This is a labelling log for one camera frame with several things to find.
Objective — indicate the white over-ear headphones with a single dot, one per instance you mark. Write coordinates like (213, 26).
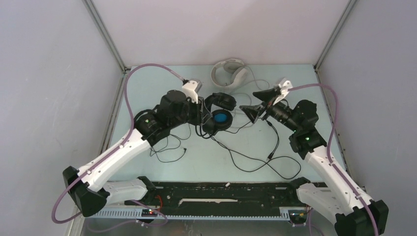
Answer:
(229, 74)

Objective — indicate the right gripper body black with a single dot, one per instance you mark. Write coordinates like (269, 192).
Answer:
(266, 103)

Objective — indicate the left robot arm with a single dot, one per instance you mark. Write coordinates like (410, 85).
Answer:
(89, 186)

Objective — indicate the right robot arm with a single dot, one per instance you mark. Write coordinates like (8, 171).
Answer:
(348, 207)

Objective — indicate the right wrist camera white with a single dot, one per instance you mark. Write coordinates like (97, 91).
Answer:
(284, 87)

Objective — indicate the aluminium frame post right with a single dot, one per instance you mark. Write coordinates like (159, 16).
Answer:
(335, 33)

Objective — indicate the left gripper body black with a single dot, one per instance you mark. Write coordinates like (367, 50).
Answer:
(195, 111)

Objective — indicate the black and blue gaming headset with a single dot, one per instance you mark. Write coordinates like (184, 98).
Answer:
(214, 114)

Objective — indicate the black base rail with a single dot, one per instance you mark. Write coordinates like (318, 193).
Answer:
(221, 199)

